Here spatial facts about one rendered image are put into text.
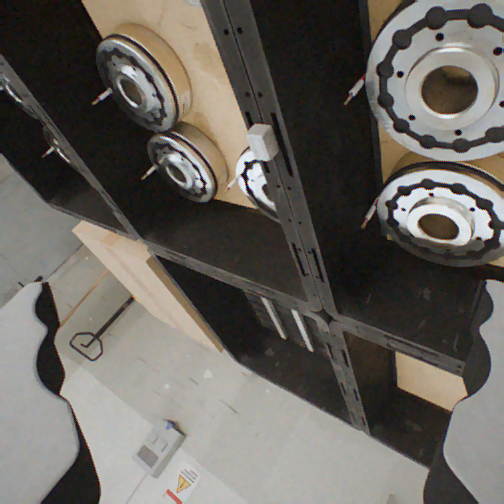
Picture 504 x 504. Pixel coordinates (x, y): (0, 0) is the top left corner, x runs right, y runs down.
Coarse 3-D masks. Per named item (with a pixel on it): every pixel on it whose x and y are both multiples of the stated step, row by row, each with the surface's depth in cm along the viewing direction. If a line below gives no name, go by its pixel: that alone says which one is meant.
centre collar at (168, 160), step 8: (168, 160) 44; (176, 160) 43; (168, 168) 46; (184, 168) 43; (168, 176) 47; (176, 176) 47; (192, 176) 44; (176, 184) 47; (184, 184) 46; (192, 184) 45
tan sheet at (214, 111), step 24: (96, 0) 36; (120, 0) 34; (144, 0) 32; (168, 0) 31; (96, 24) 38; (120, 24) 36; (144, 24) 34; (168, 24) 33; (192, 24) 31; (192, 48) 33; (216, 48) 32; (192, 72) 36; (216, 72) 34; (192, 96) 38; (216, 96) 36; (192, 120) 42; (216, 120) 39; (240, 120) 37; (216, 144) 42; (240, 144) 40; (240, 192) 47
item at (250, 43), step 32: (224, 0) 17; (256, 0) 16; (256, 32) 17; (256, 64) 18; (256, 96) 20; (288, 128) 21; (288, 160) 23; (288, 192) 25; (320, 256) 28; (320, 288) 32; (352, 320) 34; (448, 352) 29
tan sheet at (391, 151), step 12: (372, 0) 22; (384, 0) 22; (396, 0) 21; (372, 12) 23; (384, 12) 22; (372, 24) 23; (372, 36) 24; (444, 72) 23; (456, 72) 23; (384, 132) 29; (384, 144) 30; (396, 144) 29; (384, 156) 30; (396, 156) 30; (384, 168) 31; (384, 180) 32
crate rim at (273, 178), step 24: (216, 0) 17; (216, 24) 18; (0, 48) 33; (240, 72) 19; (240, 96) 21; (48, 120) 39; (72, 144) 41; (264, 168) 24; (120, 216) 49; (288, 216) 27; (144, 240) 51; (288, 240) 29; (216, 264) 44; (264, 288) 40; (312, 288) 33
